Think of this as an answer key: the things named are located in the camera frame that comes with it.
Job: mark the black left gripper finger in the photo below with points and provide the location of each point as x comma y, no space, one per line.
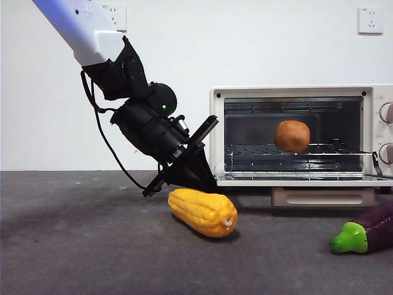
201,163
187,178

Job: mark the yellow toy corn cob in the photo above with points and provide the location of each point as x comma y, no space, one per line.
199,212

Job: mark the purple toy eggplant, green stem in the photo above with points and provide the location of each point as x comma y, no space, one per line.
376,224

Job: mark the cream toaster oven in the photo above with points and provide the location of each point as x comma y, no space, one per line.
376,135

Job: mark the white wall socket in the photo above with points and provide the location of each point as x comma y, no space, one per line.
122,15
371,21

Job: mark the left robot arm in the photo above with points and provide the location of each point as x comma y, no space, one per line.
92,40

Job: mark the round beige oven knob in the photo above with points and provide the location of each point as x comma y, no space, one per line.
387,113
386,153

